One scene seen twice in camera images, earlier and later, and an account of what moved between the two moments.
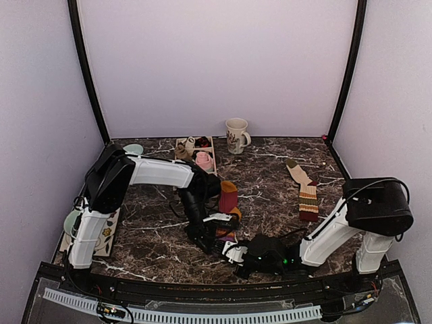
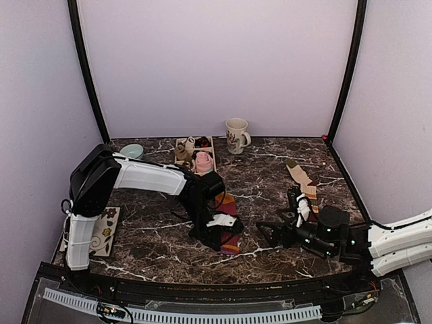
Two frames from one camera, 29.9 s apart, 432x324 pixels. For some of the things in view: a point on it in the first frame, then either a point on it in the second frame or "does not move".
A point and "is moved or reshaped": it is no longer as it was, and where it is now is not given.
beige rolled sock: (181, 153) does not move
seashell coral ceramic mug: (237, 138) does not move
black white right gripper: (235, 262) → (279, 228)
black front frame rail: (372, 282) does not move
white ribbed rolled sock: (190, 143) does not move
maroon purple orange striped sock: (228, 204) is moved or reshaped
